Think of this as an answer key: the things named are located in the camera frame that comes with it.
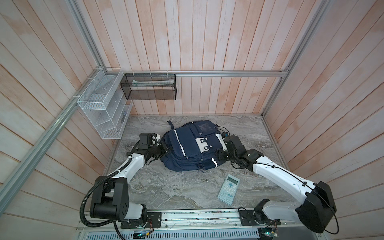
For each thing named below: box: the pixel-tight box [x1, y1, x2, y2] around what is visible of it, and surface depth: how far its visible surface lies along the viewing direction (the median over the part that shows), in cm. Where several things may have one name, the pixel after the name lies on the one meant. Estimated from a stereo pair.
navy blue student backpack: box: [160, 120, 227, 172], surface depth 90 cm
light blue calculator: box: [217, 174, 240, 206], surface depth 83 cm
